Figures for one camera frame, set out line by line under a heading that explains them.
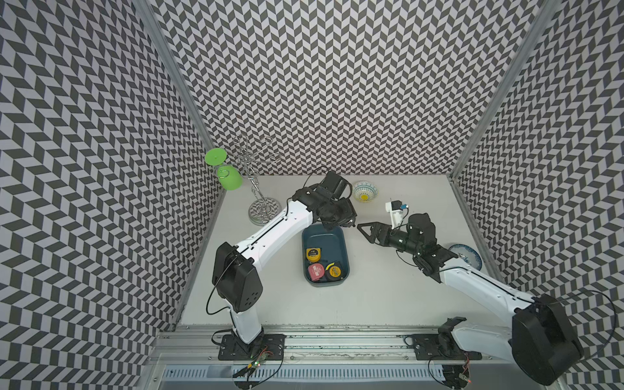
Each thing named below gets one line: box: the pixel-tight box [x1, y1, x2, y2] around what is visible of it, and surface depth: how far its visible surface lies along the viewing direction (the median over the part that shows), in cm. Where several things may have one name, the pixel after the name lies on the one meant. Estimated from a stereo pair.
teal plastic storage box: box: [301, 223, 351, 288], surface depth 91 cm
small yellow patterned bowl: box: [352, 180, 378, 204], surface depth 113 cm
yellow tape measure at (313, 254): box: [306, 247, 321, 263], surface depth 92 cm
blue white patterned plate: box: [448, 243, 483, 271], surface depth 91 cm
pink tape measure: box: [307, 263, 325, 282], surface depth 88 cm
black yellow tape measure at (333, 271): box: [325, 261, 344, 282], surface depth 86 cm
